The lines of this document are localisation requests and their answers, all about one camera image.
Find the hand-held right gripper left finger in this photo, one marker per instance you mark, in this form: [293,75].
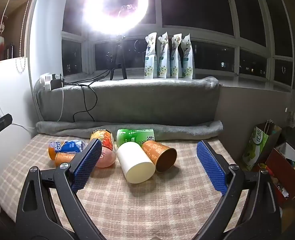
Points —
[86,165]

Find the brown patterned cup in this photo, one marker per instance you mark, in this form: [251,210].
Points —
[155,152]

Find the white power strip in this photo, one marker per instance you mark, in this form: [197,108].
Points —
[45,81]

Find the red cardboard box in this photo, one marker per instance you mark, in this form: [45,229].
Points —
[282,172]

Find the plaid beige cloth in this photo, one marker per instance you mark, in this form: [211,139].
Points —
[142,205]

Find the white cup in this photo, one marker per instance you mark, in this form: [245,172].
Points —
[135,162]

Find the white window frame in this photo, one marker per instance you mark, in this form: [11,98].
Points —
[158,5]

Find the wooden shelf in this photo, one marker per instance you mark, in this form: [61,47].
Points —
[15,30]

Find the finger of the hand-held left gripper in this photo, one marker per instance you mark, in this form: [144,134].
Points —
[1,123]

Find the black charger plug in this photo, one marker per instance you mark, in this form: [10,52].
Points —
[57,82]

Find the black tripod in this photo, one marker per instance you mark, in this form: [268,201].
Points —
[118,55]

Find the green paper shopping bag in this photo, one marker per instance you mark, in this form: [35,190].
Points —
[257,145]

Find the orange red printed cup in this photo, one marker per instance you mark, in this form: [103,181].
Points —
[105,136]

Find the rolled grey blanket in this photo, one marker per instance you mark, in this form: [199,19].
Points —
[130,130]

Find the small orange cup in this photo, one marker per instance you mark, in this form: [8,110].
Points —
[63,158]

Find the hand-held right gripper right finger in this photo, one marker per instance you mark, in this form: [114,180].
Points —
[211,166]

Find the white green standing pouch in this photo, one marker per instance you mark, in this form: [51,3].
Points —
[150,62]
[163,62]
[187,65]
[175,63]

